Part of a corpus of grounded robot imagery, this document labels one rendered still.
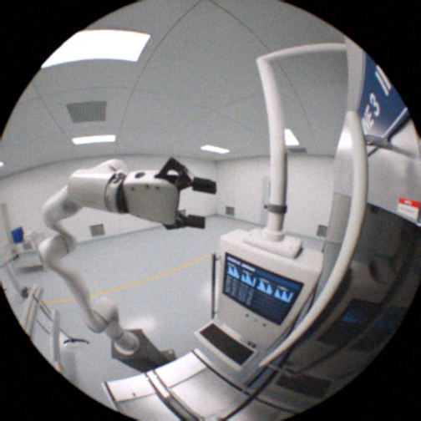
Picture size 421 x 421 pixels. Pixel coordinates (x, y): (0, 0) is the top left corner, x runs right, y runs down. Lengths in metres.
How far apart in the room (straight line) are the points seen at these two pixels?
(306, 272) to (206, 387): 0.78
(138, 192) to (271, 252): 0.49
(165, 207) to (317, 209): 4.95
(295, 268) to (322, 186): 4.56
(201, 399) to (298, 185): 5.24
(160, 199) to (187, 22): 1.19
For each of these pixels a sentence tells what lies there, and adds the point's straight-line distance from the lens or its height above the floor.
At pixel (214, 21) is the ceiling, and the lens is 1.22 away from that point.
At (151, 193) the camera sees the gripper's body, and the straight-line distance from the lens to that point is 0.22.
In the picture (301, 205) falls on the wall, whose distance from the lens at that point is 5.08.
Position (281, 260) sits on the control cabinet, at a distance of 0.53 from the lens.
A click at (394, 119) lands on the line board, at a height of 1.91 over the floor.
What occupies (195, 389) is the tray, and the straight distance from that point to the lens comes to 0.93.
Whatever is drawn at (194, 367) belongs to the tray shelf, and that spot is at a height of 0.88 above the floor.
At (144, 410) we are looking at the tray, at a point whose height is 0.88.
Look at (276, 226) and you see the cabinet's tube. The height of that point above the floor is 1.65.
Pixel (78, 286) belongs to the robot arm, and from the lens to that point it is 0.71.
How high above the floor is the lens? 1.81
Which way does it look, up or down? 12 degrees down
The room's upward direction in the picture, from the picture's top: straight up
